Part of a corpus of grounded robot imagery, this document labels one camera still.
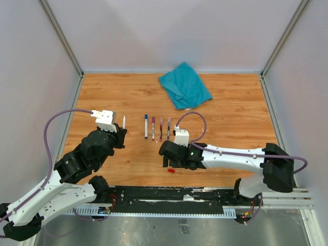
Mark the teal folded cloth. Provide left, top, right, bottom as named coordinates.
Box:
left=159, top=62, right=213, bottom=110

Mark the white red pen horizontal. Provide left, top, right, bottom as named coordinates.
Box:
left=122, top=115, right=126, bottom=129

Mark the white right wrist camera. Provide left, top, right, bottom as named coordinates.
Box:
left=174, top=126, right=190, bottom=147

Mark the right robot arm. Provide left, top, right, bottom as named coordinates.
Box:
left=159, top=140, right=294, bottom=205

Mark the purple white marker pen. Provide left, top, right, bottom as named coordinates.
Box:
left=152, top=117, right=155, bottom=141

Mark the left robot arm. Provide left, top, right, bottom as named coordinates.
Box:
left=1, top=124, right=127, bottom=241

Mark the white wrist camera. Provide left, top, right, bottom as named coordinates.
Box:
left=174, top=126, right=190, bottom=147
left=91, top=110, right=117, bottom=132

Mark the dark blue thin pen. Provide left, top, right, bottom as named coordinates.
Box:
left=167, top=117, right=172, bottom=140

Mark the blue white marker pen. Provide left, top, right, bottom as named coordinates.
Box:
left=144, top=114, right=148, bottom=139

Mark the pink translucent gel pen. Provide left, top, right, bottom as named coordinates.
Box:
left=159, top=117, right=163, bottom=141

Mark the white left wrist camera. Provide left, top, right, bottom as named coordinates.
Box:
left=91, top=110, right=117, bottom=132

